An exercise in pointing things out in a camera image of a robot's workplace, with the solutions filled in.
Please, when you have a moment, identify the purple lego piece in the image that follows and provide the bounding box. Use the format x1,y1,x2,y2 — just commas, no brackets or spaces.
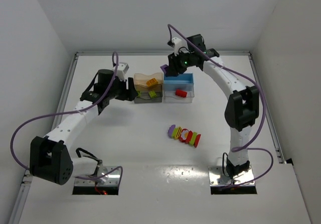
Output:
160,64,169,74

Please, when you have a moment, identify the green lego brick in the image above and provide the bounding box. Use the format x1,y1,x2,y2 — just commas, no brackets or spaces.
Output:
148,91,157,98

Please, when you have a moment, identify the yellow lego piece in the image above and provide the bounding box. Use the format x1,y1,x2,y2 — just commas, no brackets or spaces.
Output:
146,78,158,87

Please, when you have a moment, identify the red lego piece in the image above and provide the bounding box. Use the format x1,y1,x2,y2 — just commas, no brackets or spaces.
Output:
175,89,188,98

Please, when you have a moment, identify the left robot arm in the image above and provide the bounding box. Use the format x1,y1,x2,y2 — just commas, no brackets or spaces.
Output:
30,63,137,185

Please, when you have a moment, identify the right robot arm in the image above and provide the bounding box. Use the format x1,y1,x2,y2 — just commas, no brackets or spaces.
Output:
162,34,259,178

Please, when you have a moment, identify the grey translucent container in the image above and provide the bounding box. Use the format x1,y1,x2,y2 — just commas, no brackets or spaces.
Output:
134,89,163,104

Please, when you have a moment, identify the orange translucent container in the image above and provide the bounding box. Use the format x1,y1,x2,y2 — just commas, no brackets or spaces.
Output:
134,72,164,91

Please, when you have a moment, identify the blue container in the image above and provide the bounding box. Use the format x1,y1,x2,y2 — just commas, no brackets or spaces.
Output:
164,73,194,91

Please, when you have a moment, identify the clear container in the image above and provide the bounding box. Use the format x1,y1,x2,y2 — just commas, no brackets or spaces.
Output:
164,91,195,103

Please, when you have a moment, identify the multicolour lego stack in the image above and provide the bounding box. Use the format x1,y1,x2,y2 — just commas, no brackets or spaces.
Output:
168,125,201,148

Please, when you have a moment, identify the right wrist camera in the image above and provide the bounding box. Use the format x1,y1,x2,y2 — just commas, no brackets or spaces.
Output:
167,37,183,56

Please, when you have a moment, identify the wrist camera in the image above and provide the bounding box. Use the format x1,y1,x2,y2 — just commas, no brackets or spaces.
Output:
167,37,183,56
116,62,129,81

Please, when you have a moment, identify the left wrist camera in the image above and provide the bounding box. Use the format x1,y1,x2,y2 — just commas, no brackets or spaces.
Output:
116,62,129,81

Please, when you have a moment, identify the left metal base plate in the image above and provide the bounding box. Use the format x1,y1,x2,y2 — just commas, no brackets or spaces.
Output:
75,166,123,187

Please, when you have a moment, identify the metal base plate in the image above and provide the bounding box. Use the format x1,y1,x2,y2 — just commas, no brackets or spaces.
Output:
208,165,256,186
75,166,123,187

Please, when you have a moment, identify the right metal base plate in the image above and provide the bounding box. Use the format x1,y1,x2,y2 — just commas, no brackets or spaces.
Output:
208,165,256,186

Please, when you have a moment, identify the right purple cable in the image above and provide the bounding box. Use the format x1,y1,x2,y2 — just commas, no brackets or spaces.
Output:
167,24,274,188

